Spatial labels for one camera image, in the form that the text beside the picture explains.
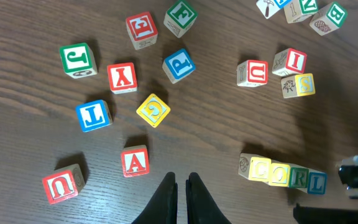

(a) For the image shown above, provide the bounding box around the yellow S block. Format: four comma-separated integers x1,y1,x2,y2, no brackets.
281,73,316,98

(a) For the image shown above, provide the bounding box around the blue T block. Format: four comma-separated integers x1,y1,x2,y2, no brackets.
75,100,112,133

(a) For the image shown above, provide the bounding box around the red U block front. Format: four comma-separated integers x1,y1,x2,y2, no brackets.
42,164,85,205

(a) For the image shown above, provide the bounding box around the red A block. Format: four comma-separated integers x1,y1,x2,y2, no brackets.
121,145,150,177

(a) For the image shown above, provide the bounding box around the red U block middle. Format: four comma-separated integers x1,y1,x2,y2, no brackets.
236,60,269,87

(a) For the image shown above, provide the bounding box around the green B block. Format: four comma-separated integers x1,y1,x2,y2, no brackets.
310,1,347,36

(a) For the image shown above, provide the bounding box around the yellow O block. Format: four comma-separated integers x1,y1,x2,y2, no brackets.
268,160,291,187

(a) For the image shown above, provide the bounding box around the green N block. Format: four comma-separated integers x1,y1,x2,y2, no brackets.
284,0,318,24

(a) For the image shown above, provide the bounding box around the yellow G block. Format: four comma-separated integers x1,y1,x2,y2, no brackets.
136,93,170,128

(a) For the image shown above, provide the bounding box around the green F block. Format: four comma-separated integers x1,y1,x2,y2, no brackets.
163,0,198,38

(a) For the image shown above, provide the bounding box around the green J block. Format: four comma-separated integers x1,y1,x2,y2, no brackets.
59,42,98,79

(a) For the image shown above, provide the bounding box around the blue P block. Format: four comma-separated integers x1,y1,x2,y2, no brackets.
162,49,196,84

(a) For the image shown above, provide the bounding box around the yellow C block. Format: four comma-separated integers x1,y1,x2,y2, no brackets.
238,153,272,183

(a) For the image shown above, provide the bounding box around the blue X block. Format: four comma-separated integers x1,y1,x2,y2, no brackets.
256,0,291,19

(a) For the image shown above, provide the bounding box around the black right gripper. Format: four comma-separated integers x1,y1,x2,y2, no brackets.
293,164,358,224

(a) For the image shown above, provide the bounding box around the blue L block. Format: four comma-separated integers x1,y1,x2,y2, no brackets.
306,169,327,195

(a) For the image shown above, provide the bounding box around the green R block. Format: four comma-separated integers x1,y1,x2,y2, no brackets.
289,164,309,191

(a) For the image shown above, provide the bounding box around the red u block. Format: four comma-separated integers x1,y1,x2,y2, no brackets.
42,164,85,205
236,60,269,87

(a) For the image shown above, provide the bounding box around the red I block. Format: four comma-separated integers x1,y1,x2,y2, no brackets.
272,48,307,77

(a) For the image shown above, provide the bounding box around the red Y block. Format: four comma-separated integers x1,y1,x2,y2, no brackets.
107,62,138,94

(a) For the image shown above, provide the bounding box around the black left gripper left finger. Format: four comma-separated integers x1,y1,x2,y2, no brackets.
132,172,178,224

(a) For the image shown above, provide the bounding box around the red E block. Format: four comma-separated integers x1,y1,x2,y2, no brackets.
126,11,158,50

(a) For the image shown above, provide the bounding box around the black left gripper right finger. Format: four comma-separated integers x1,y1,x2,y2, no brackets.
186,172,231,224

